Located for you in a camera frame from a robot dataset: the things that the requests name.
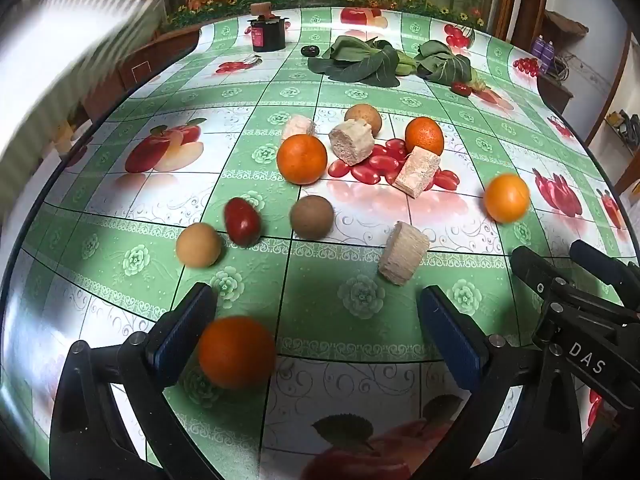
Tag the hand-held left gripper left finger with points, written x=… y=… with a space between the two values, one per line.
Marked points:
x=182 y=330

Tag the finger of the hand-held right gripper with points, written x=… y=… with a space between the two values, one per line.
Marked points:
x=600 y=260
x=530 y=270

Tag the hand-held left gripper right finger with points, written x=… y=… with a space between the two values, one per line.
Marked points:
x=450 y=340

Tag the orange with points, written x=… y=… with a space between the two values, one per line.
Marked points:
x=506 y=197
x=236 y=352
x=424 y=135
x=301 y=158

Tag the beige porous block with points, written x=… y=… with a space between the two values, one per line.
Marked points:
x=351 y=141
x=416 y=171
x=403 y=252

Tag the tan round fruit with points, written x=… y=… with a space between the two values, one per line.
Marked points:
x=367 y=114
x=198 y=244

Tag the dark red oval fruit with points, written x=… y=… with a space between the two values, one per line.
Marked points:
x=242 y=221

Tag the green fruit-printed tablecloth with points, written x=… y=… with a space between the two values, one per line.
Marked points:
x=350 y=260

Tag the brown round fruit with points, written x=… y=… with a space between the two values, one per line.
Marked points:
x=311 y=217

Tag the wooden side table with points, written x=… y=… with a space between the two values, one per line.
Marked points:
x=555 y=92

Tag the purple bottle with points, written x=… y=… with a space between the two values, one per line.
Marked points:
x=549 y=51
x=539 y=47

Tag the bok choy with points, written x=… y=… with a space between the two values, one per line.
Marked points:
x=445 y=62
x=357 y=62

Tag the pink porous block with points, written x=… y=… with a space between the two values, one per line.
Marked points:
x=298 y=127

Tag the wooden sideboard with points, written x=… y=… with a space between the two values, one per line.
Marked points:
x=145 y=67

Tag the black jar with wooden knob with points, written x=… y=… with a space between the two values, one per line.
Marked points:
x=267 y=35

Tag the dark cherry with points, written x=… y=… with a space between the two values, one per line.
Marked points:
x=310 y=50

